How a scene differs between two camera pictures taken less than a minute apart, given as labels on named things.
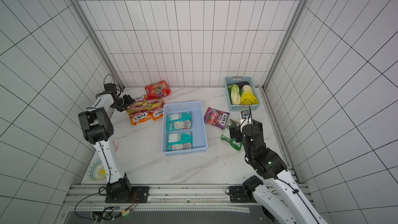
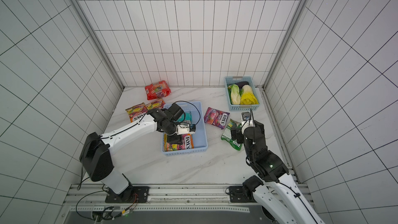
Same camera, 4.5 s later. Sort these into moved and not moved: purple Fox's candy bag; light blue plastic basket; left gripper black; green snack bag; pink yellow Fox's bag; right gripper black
Moved: pink yellow Fox's bag; left gripper black
Not moved: right gripper black; light blue plastic basket; green snack bag; purple Fox's candy bag
